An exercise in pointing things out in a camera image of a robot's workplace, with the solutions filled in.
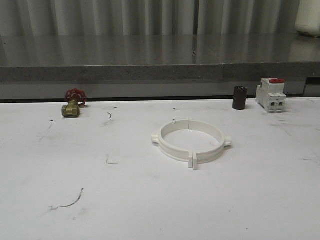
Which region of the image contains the white circuit breaker red switch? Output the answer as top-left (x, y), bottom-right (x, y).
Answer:
top-left (255, 78), bottom-right (287, 113)

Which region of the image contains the brass valve red handwheel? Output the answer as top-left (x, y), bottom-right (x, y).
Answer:
top-left (61, 88), bottom-right (88, 118)

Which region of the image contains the white container on counter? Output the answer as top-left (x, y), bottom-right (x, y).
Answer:
top-left (295, 0), bottom-right (320, 38)

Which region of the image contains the dark brown cylindrical capacitor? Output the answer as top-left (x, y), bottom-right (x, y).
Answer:
top-left (232, 86), bottom-right (248, 110)

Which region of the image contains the grey stone counter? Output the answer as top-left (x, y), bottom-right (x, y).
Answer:
top-left (0, 33), bottom-right (320, 102)

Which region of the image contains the white half pipe clamp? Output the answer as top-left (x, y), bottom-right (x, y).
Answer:
top-left (188, 119), bottom-right (232, 170)
top-left (151, 117), bottom-right (198, 170)

